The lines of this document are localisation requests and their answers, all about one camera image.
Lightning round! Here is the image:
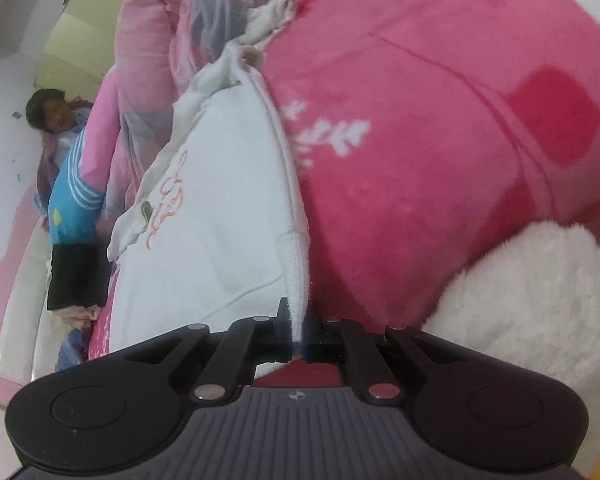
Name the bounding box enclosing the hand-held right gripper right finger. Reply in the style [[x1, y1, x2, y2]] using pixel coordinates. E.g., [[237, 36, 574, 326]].
[[301, 316, 462, 404]]

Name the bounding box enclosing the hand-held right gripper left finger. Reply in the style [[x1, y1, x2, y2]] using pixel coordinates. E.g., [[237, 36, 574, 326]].
[[125, 297, 293, 402]]

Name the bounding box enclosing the white sweatshirt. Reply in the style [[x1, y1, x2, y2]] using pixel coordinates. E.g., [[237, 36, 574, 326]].
[[107, 0, 313, 381]]

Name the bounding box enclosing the beige cloth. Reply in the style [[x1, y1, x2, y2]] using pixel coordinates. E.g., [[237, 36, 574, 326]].
[[54, 304, 102, 332]]

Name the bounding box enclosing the blue denim cloth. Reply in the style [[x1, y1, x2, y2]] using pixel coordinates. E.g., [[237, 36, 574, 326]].
[[56, 329, 92, 372]]

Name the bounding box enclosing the black cloth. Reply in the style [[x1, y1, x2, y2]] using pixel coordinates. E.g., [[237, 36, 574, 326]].
[[46, 241, 112, 312]]

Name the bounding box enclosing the pink floral bed blanket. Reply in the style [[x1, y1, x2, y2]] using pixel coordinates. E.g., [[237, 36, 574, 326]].
[[87, 0, 600, 386]]

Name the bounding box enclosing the white fluffy cloth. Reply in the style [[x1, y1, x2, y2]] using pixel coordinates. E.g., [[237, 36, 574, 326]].
[[420, 219, 600, 480]]

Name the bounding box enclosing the blue pink striped pillow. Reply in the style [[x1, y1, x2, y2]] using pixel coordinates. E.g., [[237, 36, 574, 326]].
[[47, 125, 107, 247]]

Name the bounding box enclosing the pink white headboard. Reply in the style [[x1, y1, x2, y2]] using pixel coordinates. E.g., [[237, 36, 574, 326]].
[[0, 187, 97, 411]]

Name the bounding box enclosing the pink grey floral quilt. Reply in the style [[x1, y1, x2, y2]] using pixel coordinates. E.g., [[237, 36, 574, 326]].
[[114, 0, 301, 223]]

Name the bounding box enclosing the pale yellow wardrobe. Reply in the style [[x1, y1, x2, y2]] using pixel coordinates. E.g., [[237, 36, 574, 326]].
[[32, 0, 137, 102]]

